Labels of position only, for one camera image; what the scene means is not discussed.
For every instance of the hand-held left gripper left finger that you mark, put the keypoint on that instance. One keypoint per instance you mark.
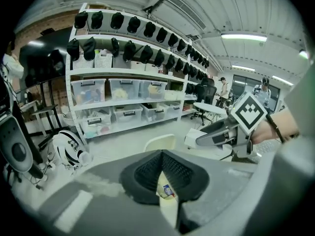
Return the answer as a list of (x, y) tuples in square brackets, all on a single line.
[(110, 193)]

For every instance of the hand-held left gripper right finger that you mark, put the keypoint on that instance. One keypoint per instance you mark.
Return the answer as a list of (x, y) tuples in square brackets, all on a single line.
[(216, 181)]

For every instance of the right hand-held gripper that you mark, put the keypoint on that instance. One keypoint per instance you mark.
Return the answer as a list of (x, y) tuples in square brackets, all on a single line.
[(248, 112)]

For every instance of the blue and white small packet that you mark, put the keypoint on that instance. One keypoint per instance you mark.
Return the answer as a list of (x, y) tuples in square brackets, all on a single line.
[(167, 190)]

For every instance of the cream waste bin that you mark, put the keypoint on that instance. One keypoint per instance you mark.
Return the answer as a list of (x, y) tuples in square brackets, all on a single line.
[(160, 141)]

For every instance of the person's right forearm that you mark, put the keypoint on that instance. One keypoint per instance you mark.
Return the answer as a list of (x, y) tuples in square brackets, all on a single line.
[(273, 124)]

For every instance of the white round table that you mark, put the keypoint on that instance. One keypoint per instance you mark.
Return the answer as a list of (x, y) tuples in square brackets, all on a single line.
[(209, 106)]

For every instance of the black office chair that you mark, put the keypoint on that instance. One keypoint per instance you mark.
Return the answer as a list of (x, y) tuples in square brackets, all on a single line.
[(205, 92)]

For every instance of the ceiling light bar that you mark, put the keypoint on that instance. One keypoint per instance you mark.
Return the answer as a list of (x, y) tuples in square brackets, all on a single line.
[(283, 80), (243, 67), (243, 37)]

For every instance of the rows of clear storage bins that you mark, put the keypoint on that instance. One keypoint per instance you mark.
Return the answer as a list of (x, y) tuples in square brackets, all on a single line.
[(123, 90)]

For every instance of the cream storage box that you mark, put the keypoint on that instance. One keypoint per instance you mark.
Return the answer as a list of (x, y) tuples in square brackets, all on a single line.
[(136, 65)]

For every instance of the black display stand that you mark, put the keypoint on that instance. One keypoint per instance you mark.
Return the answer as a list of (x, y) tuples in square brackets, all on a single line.
[(46, 107)]

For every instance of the grey pod with black disc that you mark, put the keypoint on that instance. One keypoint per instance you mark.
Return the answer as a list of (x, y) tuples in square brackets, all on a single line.
[(13, 146)]

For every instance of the white metal shelving rack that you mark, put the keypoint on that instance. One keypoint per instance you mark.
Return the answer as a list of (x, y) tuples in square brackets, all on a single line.
[(118, 71)]

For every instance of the ceiling air vent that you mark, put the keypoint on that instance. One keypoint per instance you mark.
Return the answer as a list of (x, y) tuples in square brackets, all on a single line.
[(187, 7)]

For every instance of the white perforated basket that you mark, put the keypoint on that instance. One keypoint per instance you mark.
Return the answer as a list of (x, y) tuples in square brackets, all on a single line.
[(83, 63), (103, 60)]

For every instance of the rows of black caps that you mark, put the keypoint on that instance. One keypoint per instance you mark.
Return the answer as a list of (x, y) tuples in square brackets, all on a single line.
[(134, 24)]

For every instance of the large black display screen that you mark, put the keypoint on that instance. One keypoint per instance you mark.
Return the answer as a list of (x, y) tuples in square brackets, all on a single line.
[(44, 55)]

